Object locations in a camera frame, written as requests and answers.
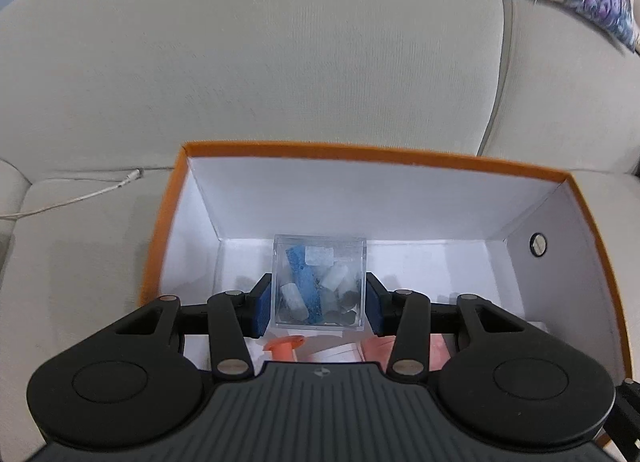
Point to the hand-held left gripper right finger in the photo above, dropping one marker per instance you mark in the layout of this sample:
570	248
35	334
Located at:
376	307

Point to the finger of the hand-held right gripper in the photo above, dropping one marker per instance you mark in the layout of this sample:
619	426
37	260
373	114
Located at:
631	412

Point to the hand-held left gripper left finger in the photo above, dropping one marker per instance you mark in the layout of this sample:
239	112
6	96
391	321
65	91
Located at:
261	307

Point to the pink spouted bottle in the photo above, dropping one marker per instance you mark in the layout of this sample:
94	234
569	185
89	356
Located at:
375	349

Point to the pink bottle with orange cap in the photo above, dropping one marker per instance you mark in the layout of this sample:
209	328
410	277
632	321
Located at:
285	348

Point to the clear plastic cube box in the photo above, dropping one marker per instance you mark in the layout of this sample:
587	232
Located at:
320	287

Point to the white hand cream tube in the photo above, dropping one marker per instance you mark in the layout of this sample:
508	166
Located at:
335	353

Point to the orange cardboard box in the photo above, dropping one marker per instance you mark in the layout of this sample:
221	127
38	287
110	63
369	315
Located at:
350	202

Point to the beige sofa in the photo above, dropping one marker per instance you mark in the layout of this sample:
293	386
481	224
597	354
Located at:
250	66

